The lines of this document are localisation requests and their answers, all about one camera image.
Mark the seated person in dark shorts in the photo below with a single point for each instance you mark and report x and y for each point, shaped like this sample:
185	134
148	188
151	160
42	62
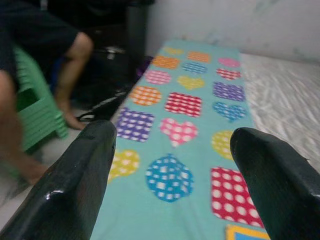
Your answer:
72	65

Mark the teal blanket with dotted shapes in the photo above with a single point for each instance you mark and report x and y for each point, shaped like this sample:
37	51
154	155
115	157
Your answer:
205	125

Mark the grey quilted mattress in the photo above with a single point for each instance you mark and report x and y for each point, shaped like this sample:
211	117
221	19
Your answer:
285	95

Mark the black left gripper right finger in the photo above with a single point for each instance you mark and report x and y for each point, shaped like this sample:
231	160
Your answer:
282	185

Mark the green plastic stool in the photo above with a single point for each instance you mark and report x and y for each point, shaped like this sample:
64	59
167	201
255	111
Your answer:
40	112

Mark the yellow-edged blue children's book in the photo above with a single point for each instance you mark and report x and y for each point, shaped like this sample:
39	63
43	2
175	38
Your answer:
245	233

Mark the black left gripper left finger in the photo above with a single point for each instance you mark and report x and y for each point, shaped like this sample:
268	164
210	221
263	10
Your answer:
62	185

